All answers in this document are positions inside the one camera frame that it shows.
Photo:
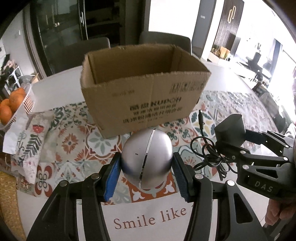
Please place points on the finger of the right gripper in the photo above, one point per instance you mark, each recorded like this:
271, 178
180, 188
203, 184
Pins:
272, 140
238, 155

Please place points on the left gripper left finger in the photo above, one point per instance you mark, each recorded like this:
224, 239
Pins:
57, 219

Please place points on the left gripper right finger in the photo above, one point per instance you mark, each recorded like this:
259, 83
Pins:
235, 219

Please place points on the black power adapter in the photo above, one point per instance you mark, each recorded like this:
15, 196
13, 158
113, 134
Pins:
231, 130

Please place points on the person right hand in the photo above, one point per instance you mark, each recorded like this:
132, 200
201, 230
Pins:
278, 210

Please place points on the woven straw chair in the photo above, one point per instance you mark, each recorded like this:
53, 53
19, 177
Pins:
9, 206

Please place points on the mushroom print cloth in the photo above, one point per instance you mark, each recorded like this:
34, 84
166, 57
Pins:
30, 143

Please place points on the patterned floral table mat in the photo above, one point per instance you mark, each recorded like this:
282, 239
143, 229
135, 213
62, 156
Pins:
74, 149

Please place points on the brown cardboard box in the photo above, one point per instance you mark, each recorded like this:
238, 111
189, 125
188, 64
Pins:
128, 88

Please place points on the dark chair right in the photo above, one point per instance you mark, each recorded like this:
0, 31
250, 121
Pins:
166, 38

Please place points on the dark chair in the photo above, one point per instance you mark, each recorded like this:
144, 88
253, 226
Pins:
64, 58
166, 38

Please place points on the orange fruit front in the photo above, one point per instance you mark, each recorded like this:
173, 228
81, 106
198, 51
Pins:
6, 114

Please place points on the orange fruit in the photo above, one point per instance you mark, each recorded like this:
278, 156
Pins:
6, 114
16, 100

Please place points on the white fruit basket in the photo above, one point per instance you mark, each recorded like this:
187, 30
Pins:
27, 104

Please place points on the orange fruit rear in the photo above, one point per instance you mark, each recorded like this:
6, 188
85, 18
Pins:
16, 100

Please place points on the dark interior door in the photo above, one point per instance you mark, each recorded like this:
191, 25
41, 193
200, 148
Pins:
202, 27

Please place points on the cardboard box on floor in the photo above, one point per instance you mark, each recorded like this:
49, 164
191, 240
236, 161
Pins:
35, 79

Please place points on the white shelf unit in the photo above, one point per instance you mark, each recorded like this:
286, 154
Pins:
10, 74

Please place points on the dark chair left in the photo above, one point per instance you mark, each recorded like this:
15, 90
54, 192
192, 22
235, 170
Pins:
64, 58

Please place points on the black glass cabinet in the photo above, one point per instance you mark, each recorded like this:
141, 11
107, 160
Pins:
56, 27

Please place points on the dark slatted wall panel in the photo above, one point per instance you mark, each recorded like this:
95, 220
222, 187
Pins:
229, 23

